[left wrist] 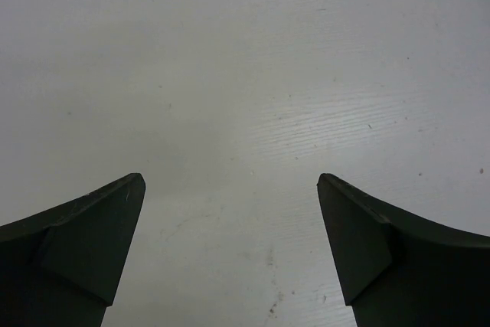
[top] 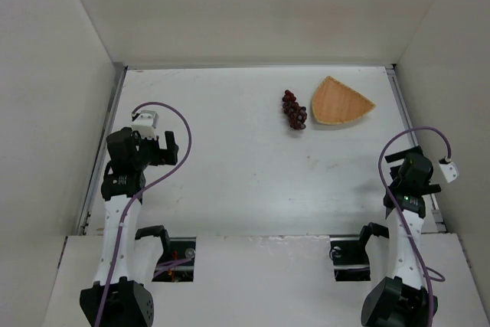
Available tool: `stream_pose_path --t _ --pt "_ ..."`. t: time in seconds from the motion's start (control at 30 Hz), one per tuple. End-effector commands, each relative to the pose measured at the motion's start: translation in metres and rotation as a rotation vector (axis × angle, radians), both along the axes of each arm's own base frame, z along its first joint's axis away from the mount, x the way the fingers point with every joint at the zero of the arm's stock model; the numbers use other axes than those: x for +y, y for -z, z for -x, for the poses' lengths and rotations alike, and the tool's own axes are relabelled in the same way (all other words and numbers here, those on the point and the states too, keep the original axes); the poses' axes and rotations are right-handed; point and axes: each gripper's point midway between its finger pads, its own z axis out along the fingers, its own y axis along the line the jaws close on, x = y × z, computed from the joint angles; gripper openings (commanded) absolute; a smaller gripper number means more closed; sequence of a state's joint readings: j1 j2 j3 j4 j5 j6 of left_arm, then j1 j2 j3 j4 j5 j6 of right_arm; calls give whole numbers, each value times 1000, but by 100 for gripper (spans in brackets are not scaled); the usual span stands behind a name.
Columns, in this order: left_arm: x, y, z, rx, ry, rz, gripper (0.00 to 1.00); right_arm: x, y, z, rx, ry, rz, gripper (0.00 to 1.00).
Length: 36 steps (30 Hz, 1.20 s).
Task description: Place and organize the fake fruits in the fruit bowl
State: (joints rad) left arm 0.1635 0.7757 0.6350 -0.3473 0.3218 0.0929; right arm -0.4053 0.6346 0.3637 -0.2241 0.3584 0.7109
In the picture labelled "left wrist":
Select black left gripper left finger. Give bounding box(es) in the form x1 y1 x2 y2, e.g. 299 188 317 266
1 173 145 326

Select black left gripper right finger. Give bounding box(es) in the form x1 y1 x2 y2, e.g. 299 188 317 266
317 174 489 326

